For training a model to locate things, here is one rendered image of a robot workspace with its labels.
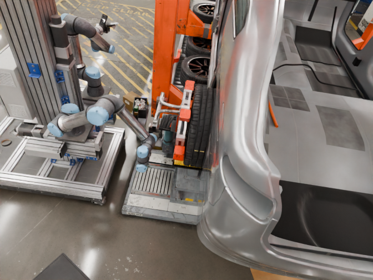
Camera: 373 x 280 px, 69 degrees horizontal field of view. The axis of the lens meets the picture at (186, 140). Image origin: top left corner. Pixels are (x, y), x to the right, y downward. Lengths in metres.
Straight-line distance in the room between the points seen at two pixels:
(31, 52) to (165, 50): 0.96
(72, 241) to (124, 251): 0.45
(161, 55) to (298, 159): 1.36
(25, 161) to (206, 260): 1.90
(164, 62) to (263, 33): 1.08
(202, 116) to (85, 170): 1.34
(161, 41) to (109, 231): 1.69
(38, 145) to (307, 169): 2.00
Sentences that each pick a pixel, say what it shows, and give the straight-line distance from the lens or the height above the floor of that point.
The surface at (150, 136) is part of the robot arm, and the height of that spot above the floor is 1.00.
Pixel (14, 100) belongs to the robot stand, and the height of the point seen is 0.95.
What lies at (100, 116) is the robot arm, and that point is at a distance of 1.67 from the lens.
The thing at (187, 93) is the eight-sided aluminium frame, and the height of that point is 1.11.
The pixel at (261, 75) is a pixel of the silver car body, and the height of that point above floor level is 1.73.
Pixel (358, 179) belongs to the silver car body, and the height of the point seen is 0.93.
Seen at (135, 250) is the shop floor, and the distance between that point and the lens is 2.54.
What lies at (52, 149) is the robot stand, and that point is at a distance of 2.26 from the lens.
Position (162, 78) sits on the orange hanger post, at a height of 0.99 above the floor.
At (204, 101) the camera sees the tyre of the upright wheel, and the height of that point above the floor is 1.17.
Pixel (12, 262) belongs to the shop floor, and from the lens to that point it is 2.71.
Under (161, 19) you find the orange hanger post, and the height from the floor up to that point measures 1.51.
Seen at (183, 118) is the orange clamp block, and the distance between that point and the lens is 1.87.
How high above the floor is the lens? 2.36
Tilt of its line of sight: 46 degrees down
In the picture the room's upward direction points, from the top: 10 degrees clockwise
